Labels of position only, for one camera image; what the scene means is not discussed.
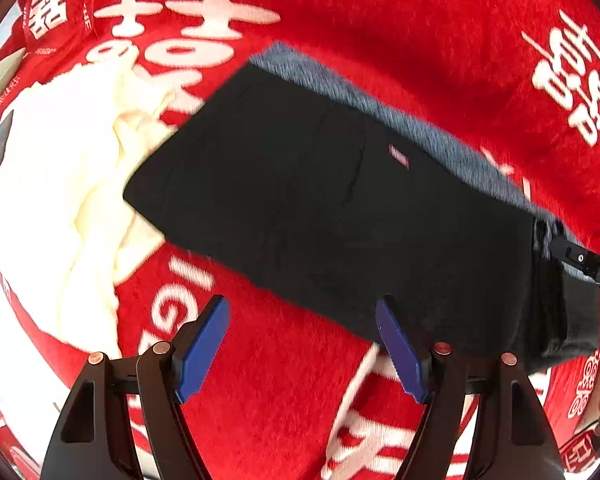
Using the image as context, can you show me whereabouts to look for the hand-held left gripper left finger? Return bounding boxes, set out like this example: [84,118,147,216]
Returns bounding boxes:
[40,294,231,480]

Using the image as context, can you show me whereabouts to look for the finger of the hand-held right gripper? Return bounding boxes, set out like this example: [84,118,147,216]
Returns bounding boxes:
[550,235,600,294]

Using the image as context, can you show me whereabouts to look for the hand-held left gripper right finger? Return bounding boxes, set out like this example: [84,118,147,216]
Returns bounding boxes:
[375,295,566,480]

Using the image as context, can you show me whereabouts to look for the black pants with blue stripes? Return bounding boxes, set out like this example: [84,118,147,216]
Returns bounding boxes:
[122,42,600,373]

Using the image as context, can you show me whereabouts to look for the cream fluffy cloth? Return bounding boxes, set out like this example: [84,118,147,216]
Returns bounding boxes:
[0,52,202,357]

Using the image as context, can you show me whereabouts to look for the red printed blanket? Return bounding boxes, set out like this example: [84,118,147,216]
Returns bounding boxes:
[0,0,600,480]

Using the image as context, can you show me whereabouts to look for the grey pillow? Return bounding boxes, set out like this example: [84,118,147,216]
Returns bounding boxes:
[0,47,29,122]

